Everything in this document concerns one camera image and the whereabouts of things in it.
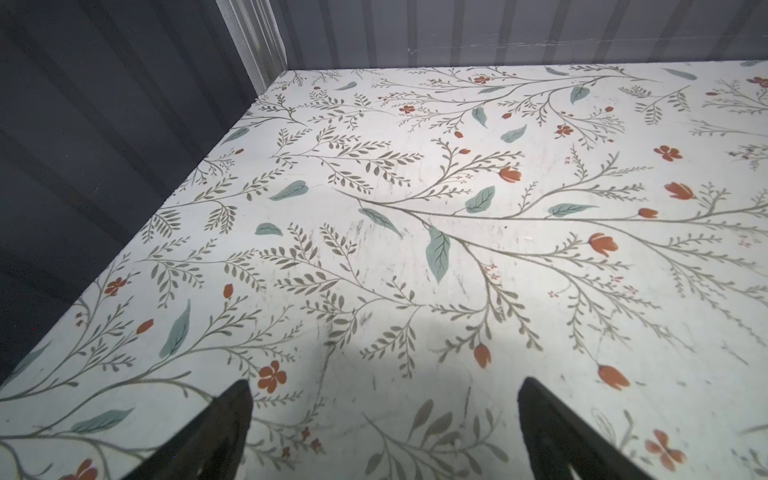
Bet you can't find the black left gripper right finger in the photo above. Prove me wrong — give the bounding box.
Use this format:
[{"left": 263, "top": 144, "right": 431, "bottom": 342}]
[{"left": 518, "top": 377, "right": 649, "bottom": 480}]

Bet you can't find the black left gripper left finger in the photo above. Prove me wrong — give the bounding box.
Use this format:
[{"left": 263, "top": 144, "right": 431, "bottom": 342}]
[{"left": 126, "top": 380, "right": 253, "bottom": 480}]

